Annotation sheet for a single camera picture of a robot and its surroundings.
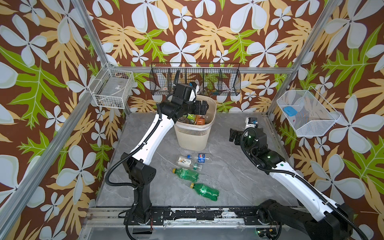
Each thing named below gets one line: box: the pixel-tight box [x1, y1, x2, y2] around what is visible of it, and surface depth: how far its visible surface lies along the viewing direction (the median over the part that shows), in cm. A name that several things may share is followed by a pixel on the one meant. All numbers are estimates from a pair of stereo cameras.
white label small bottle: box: [177, 156, 203, 171], surface depth 90 cm
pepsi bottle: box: [187, 153, 212, 164], surface depth 92 cm
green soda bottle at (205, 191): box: [189, 182, 220, 202], surface depth 79 cm
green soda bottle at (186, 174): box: [171, 168, 199, 183], surface depth 86 cm
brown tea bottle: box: [194, 114, 206, 126], surface depth 82 cm
